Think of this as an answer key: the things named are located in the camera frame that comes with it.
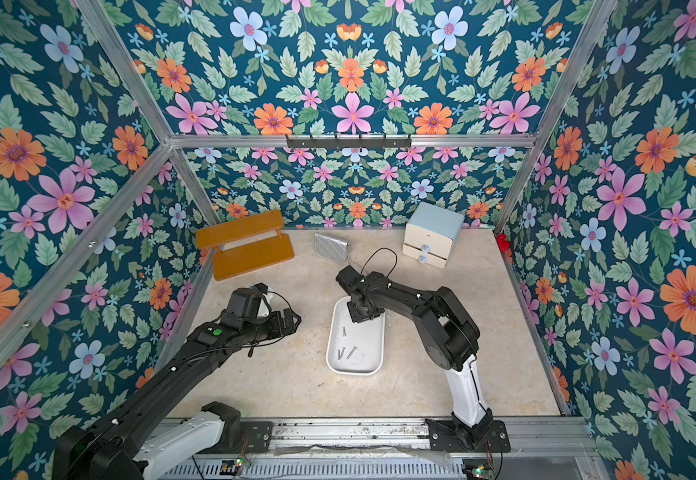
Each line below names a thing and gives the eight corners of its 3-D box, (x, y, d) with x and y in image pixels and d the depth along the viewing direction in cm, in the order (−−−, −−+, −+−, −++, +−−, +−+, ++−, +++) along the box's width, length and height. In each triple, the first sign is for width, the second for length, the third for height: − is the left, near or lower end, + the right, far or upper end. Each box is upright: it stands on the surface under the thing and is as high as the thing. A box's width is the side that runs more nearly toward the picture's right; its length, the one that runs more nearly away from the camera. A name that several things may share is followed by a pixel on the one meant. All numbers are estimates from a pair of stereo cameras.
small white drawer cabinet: (391, 252, 115) (393, 222, 103) (410, 224, 125) (414, 194, 113) (442, 273, 109) (451, 244, 96) (457, 242, 119) (468, 212, 106)
